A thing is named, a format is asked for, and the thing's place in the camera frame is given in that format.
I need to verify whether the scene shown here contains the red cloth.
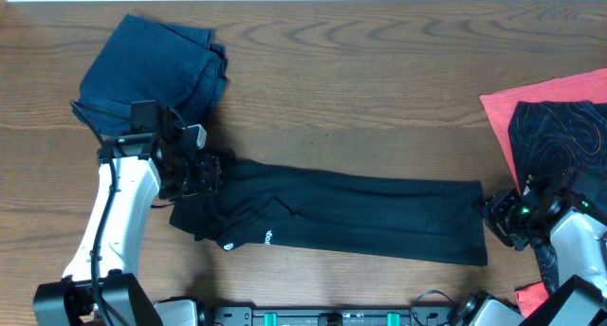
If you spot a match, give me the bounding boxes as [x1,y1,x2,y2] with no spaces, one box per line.
[458,69,606,325]

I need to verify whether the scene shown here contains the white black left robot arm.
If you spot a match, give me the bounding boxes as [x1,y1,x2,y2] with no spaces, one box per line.
[33,136,221,325]

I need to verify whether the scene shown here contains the black t-shirt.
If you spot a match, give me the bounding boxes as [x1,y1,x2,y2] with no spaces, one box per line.
[170,160,487,266]

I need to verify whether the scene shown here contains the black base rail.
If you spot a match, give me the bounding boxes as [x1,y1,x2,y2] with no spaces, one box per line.
[156,295,470,326]

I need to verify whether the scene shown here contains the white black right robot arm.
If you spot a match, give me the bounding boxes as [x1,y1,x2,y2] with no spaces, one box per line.
[470,189,606,325]

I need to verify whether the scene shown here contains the folded navy blue shorts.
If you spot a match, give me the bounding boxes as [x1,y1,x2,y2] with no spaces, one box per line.
[77,14,228,136]

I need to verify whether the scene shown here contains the black swirl patterned garment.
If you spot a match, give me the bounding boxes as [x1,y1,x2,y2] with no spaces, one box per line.
[507,100,607,294]

